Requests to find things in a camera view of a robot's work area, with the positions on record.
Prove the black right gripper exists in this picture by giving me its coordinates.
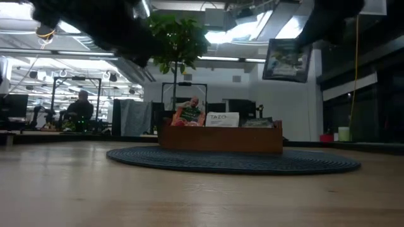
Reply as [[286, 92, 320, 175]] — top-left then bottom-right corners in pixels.
[[295, 0, 365, 49]]

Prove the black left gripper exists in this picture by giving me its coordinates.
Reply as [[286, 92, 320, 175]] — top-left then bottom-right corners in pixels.
[[72, 0, 165, 69]]

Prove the black tea packet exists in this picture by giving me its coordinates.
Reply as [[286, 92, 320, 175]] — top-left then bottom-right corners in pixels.
[[241, 117, 275, 129], [262, 38, 314, 84]]

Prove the white and orange tea packet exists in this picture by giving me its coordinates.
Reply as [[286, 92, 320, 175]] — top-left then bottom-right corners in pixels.
[[205, 111, 241, 128]]

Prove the wooden three-compartment tray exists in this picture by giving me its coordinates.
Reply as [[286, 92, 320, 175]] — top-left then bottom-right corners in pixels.
[[157, 117, 284, 155]]

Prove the green potted plant black pot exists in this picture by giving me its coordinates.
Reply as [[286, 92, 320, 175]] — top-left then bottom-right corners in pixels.
[[146, 12, 211, 112]]

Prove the grey partition cloth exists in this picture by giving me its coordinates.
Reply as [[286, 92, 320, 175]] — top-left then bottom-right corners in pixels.
[[119, 99, 153, 137]]

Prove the grey ceiling air unit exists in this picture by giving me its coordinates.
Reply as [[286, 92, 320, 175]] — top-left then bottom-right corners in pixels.
[[359, 0, 388, 16]]

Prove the grey ceiling box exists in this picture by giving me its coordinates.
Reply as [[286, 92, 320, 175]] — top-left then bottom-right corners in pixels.
[[204, 8, 227, 30]]

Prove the ceiling light strip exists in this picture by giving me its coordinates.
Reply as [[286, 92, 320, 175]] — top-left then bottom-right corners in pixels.
[[197, 55, 267, 64], [0, 47, 120, 60]]

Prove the black clamp stand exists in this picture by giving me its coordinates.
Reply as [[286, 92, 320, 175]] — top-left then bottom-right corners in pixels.
[[254, 103, 265, 120]]

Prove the black cabinet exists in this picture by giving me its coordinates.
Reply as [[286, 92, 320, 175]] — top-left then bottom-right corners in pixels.
[[224, 98, 257, 120]]

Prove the pale green cup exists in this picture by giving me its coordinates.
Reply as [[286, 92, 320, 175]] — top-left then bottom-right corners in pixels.
[[338, 126, 350, 142]]

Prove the round dark woven placemat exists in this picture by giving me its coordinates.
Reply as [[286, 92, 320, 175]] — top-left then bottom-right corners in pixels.
[[105, 145, 362, 176]]

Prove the black monitor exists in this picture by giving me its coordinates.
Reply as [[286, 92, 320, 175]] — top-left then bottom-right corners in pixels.
[[0, 93, 29, 119]]

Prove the background black rig frame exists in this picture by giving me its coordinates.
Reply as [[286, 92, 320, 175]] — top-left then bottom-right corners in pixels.
[[161, 81, 208, 112], [49, 76, 102, 133]]

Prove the hanging cable reel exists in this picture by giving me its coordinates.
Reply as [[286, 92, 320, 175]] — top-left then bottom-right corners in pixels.
[[35, 25, 57, 41]]

